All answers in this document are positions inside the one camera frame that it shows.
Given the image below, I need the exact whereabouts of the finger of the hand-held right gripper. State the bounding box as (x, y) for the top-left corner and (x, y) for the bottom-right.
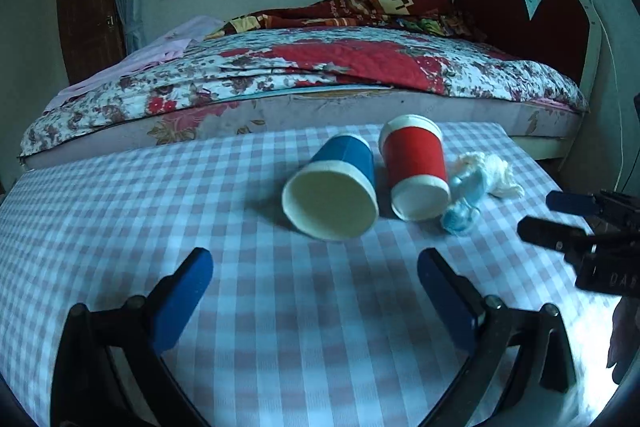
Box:
(517, 216), (596, 258)
(546, 190), (608, 218)

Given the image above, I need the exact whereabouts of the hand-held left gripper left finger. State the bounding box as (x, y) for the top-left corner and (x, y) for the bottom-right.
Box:
(50, 247), (215, 427)

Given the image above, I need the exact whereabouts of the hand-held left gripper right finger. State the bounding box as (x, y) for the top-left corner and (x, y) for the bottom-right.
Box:
(416, 248), (578, 427)

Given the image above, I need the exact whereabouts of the blue and white tissue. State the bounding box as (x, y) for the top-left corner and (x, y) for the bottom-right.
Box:
(440, 152), (526, 236)

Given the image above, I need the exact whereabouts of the blue paper cup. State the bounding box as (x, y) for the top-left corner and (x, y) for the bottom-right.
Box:
(281, 133), (379, 242)

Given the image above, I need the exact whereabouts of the person's right hand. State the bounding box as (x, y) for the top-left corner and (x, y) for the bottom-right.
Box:
(609, 297), (635, 385)

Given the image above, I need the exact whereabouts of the pink checkered tablecloth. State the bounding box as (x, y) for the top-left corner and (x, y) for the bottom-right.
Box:
(0, 122), (626, 427)

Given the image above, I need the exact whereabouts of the red paper cup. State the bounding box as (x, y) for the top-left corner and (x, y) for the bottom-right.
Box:
(378, 114), (452, 223)

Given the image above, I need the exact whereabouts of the red heart-shaped headboard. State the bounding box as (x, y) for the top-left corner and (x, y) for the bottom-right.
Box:
(427, 0), (603, 108)

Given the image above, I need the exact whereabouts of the bed mattress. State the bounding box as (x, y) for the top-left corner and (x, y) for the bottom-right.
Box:
(20, 84), (583, 172)

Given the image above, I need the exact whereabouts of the floral quilt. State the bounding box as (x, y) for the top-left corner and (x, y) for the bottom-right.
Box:
(20, 29), (590, 158)

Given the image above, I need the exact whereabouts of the pink cloth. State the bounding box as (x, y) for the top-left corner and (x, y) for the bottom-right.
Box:
(45, 16), (226, 108)

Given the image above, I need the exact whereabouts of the red printed blanket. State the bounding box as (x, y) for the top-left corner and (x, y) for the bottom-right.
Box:
(205, 0), (488, 42)

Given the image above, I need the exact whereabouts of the white cable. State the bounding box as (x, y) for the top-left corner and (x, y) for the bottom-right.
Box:
(600, 27), (627, 188)

